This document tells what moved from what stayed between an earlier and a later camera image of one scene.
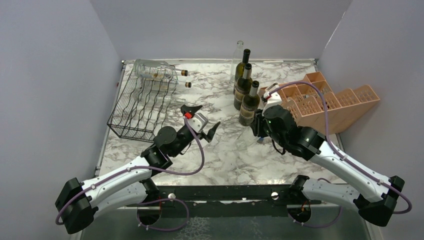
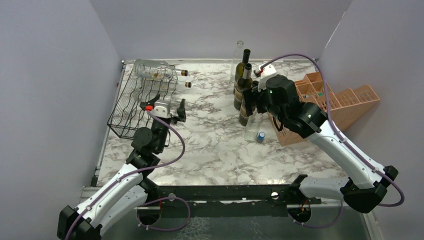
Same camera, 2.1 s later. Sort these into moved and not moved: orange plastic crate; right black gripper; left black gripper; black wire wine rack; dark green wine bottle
Moved: left black gripper; right black gripper
Not moved: black wire wine rack; orange plastic crate; dark green wine bottle
